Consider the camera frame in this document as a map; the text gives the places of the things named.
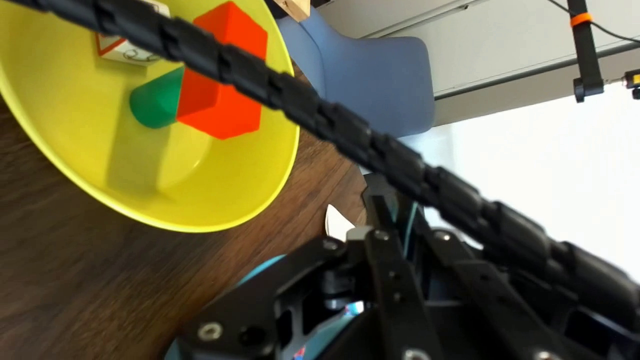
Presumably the blue plastic bowl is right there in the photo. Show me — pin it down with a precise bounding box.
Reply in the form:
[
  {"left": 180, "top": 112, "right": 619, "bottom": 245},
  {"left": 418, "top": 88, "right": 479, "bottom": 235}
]
[{"left": 162, "top": 251, "right": 364, "bottom": 360}]

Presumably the black camera boom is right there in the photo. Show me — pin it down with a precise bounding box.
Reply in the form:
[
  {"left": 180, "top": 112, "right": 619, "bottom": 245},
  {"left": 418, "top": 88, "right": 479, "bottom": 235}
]
[{"left": 566, "top": 0, "right": 605, "bottom": 103}]

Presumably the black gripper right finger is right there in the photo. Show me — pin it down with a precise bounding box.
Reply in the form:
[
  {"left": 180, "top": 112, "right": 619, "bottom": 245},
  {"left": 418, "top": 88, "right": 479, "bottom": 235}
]
[{"left": 411, "top": 209, "right": 598, "bottom": 360}]

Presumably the blue scoop spoon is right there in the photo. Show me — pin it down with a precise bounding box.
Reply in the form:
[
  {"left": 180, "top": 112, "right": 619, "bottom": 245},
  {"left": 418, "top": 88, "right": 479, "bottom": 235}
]
[{"left": 393, "top": 195, "right": 421, "bottom": 260}]

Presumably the yellow plastic bowl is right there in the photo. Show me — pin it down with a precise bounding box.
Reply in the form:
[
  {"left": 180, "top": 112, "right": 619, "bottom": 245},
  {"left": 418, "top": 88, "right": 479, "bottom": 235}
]
[{"left": 0, "top": 0, "right": 300, "bottom": 232}]

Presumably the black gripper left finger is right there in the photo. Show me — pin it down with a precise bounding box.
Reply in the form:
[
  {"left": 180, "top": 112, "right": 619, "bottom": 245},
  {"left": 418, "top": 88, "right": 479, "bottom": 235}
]
[{"left": 179, "top": 175, "right": 443, "bottom": 360}]

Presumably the green block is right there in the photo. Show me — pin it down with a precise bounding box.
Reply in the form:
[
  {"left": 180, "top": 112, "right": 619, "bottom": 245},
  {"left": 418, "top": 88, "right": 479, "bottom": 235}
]
[{"left": 130, "top": 69, "right": 184, "bottom": 129}]

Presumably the round wooden table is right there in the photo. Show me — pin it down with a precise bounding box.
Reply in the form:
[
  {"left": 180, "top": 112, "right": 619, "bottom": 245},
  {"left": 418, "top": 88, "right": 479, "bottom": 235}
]
[{"left": 0, "top": 108, "right": 364, "bottom": 360}]

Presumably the orange red block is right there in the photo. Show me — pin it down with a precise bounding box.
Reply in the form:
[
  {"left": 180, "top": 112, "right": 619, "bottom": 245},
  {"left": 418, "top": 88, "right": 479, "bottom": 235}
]
[{"left": 176, "top": 0, "right": 269, "bottom": 141}]

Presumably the white picture cube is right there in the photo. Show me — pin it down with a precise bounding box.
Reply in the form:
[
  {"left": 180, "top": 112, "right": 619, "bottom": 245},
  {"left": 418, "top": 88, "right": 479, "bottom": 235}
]
[{"left": 97, "top": 0, "right": 170, "bottom": 66}]

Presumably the black cable chain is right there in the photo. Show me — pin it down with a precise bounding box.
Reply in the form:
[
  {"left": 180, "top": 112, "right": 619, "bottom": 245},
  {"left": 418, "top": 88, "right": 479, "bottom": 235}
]
[{"left": 13, "top": 0, "right": 640, "bottom": 329}]

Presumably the white paper napkin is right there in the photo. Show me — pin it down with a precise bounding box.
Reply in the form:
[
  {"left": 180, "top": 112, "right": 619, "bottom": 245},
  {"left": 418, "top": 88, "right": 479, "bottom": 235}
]
[{"left": 325, "top": 205, "right": 364, "bottom": 243}]

